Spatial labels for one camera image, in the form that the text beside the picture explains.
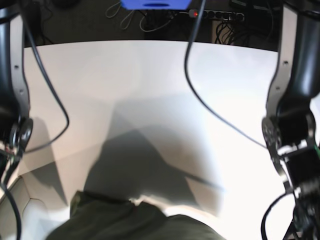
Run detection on green t-shirt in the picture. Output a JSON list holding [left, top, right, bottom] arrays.
[[46, 191, 223, 240]]

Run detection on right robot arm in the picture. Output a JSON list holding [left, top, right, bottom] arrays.
[[0, 0, 33, 172]]

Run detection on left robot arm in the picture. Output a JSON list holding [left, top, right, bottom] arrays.
[[261, 0, 320, 240]]

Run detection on blue box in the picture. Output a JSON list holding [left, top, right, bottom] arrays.
[[120, 0, 191, 10]]

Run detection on black power strip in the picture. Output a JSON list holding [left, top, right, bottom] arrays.
[[202, 10, 245, 22]]

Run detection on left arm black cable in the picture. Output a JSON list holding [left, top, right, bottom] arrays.
[[184, 0, 270, 150]]

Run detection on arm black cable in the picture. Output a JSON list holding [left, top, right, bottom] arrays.
[[184, 0, 270, 150], [17, 0, 70, 153]]

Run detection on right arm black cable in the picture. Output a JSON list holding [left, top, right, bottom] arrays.
[[17, 0, 70, 153]]

